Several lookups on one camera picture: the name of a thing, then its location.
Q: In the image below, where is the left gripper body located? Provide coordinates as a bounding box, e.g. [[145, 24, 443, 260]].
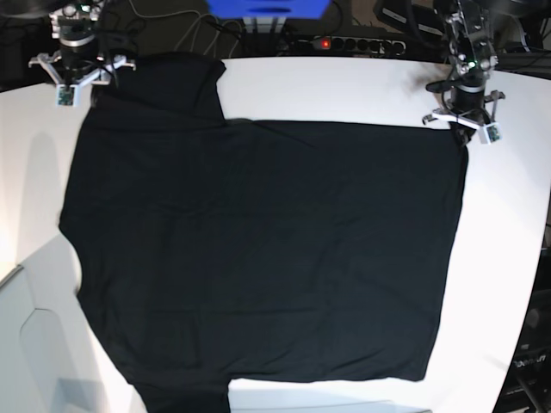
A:
[[422, 86, 505, 145]]

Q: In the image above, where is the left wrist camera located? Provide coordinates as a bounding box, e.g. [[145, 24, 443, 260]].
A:
[[478, 122, 503, 145]]

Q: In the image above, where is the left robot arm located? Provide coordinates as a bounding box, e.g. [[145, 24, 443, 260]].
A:
[[423, 1, 505, 145]]

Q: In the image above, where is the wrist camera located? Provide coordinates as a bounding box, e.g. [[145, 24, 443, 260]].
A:
[[55, 84, 78, 107], [478, 122, 503, 145]]

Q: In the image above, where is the blue box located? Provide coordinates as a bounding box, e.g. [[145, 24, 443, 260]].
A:
[[207, 0, 331, 19]]

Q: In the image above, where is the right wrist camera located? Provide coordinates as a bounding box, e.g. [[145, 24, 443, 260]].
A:
[[55, 84, 78, 107]]

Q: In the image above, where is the black T-shirt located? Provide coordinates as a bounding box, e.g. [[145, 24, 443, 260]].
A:
[[59, 54, 468, 412]]

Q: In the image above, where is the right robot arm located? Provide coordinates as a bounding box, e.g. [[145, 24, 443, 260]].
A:
[[28, 1, 136, 107]]

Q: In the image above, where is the black power strip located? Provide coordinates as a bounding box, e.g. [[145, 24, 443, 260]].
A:
[[295, 36, 406, 59]]

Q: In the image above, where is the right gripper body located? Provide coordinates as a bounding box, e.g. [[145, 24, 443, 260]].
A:
[[28, 36, 136, 105]]

